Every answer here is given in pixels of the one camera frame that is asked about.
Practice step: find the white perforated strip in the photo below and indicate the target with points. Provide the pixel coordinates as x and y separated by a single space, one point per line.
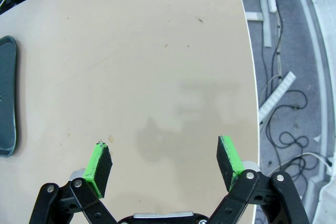
278 93

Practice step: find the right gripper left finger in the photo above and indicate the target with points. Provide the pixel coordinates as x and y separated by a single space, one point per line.
98 166

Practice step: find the black plastic serving tray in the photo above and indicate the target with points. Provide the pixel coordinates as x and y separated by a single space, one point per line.
6 90

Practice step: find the short grey duct piece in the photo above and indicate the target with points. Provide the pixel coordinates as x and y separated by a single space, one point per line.
253 16

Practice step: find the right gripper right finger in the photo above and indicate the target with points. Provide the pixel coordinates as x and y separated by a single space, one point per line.
231 161

